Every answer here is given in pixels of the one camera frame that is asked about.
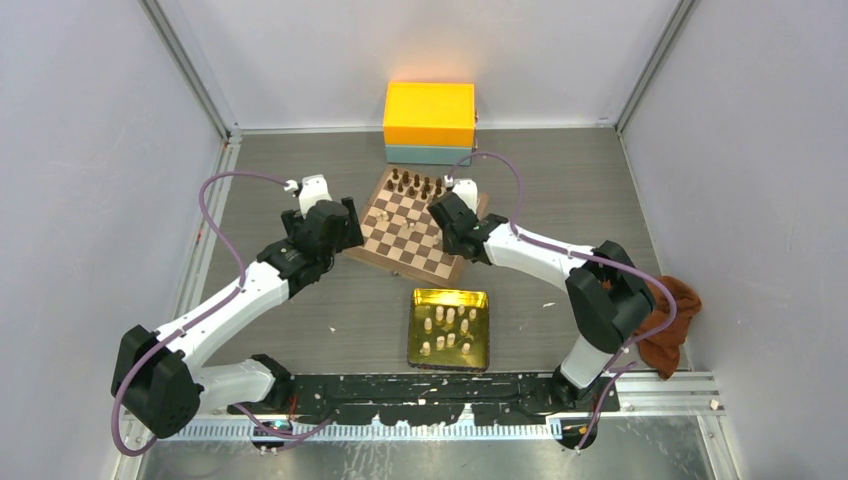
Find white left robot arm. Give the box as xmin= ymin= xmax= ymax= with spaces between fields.
xmin=111 ymin=197 xmax=364 ymax=439

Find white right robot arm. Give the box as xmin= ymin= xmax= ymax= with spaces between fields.
xmin=428 ymin=192 xmax=656 ymax=411

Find wooden chess board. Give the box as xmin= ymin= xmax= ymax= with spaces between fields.
xmin=346 ymin=165 xmax=467 ymax=288

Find teal plastic box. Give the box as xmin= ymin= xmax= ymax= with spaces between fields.
xmin=385 ymin=144 xmax=473 ymax=165

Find yellow metal tray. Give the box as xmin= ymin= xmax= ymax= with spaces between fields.
xmin=407 ymin=288 xmax=491 ymax=372

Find yellow plastic box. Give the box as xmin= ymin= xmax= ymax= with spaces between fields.
xmin=382 ymin=81 xmax=477 ymax=148

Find brown cloth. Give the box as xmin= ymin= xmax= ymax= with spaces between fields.
xmin=634 ymin=275 xmax=702 ymax=380

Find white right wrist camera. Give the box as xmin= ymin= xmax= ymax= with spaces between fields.
xmin=444 ymin=176 xmax=479 ymax=213

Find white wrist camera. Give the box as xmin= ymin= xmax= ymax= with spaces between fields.
xmin=283 ymin=174 xmax=332 ymax=216
xmin=444 ymin=176 xmax=479 ymax=213

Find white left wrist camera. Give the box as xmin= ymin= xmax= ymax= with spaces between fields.
xmin=283 ymin=174 xmax=332 ymax=216

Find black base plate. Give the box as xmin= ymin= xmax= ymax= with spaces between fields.
xmin=245 ymin=372 xmax=619 ymax=427

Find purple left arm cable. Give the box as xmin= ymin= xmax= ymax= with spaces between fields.
xmin=109 ymin=170 xmax=333 ymax=458

